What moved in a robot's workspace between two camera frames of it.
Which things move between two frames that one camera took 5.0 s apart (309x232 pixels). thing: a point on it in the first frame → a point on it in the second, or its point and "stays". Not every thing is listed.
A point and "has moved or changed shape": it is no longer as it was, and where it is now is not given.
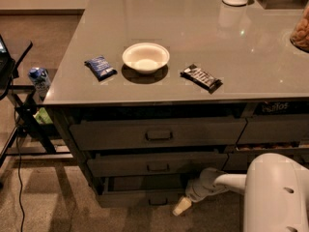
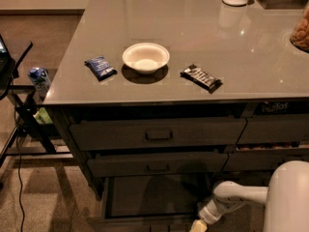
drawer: (239, 159) stays
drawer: (140, 191) has moved or changed shape
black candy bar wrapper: (202, 78) stays
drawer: (89, 133) stays
